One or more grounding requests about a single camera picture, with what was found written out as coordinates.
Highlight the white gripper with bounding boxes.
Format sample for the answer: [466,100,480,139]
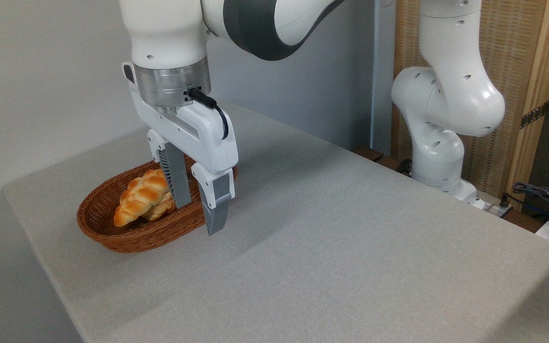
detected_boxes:
[122,62,238,237]

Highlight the braided golden bread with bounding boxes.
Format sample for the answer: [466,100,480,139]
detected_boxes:
[113,168,171,227]

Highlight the round cream puff bread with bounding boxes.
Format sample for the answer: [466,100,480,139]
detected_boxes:
[141,193,178,222]

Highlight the brown wicker basket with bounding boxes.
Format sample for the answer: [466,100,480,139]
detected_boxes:
[77,155,238,253]

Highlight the brown wooden block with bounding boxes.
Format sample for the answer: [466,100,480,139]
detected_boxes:
[353,146,385,162]
[375,156,405,172]

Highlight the white power strip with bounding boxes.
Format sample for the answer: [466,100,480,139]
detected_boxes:
[474,192,514,219]

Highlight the brass screen hinge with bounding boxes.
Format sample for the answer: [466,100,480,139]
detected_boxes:
[520,101,549,130]

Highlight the wooden woven screen panel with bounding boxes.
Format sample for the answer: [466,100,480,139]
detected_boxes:
[391,0,549,211]

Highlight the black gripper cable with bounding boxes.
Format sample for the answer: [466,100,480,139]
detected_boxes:
[186,88,230,141]

